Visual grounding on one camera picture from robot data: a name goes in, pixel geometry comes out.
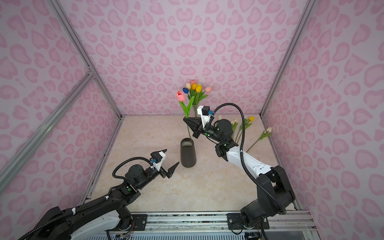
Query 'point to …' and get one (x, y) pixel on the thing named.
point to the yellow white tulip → (188, 85)
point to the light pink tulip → (208, 89)
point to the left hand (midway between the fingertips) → (172, 154)
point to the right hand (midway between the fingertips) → (186, 119)
